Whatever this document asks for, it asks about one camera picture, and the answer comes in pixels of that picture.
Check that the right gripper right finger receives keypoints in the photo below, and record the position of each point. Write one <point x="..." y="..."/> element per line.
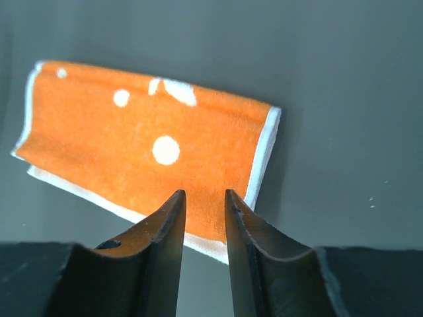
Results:
<point x="271" y="273"/>

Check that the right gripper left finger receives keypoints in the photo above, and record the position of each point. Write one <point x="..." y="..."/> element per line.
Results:
<point x="136" y="273"/>

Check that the orange fox pattern towel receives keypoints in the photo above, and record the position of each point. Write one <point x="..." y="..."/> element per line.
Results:
<point x="126" y="141"/>

